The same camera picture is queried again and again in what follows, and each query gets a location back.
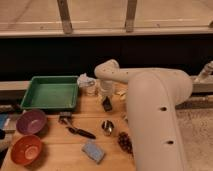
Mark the green plastic tray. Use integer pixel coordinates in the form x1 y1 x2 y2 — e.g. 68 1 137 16
21 76 78 110

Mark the purple bowl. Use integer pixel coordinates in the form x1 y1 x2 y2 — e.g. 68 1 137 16
16 109 47 135

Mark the small metal cup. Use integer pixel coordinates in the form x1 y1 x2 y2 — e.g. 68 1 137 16
101 120 114 136

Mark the orange bowl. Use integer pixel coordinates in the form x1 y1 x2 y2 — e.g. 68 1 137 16
11 135 42 166

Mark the black eraser block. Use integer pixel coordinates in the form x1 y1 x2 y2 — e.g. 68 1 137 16
102 97 112 111

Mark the metal spoon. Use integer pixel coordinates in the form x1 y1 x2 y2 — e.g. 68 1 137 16
121 114 128 122

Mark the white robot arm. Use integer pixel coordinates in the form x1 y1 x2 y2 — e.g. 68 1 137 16
94 59 193 171

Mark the blue sponge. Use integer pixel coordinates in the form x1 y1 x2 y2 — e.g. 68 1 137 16
82 141 105 164

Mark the bunch of dark grapes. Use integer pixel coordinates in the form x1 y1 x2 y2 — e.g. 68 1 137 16
118 132 133 154

